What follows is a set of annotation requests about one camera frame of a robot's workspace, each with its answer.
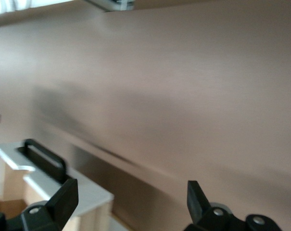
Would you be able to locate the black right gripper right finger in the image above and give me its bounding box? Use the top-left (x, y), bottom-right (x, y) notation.
top-left (183, 180), bottom-right (281, 231)

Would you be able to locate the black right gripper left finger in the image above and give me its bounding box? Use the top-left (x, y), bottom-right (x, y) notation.
top-left (0, 178), bottom-right (79, 231)

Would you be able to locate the white drawer with handle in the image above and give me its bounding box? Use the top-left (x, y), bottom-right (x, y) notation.
top-left (0, 141), bottom-right (115, 231)

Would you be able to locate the black metal drawer handle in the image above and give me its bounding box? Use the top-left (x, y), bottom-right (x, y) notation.
top-left (16, 139), bottom-right (68, 183)

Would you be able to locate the brown table cover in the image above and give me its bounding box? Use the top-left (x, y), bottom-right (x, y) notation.
top-left (0, 0), bottom-right (291, 231)

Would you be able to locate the grey metal bracket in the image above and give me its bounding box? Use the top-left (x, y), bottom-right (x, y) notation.
top-left (82, 0), bottom-right (136, 12)

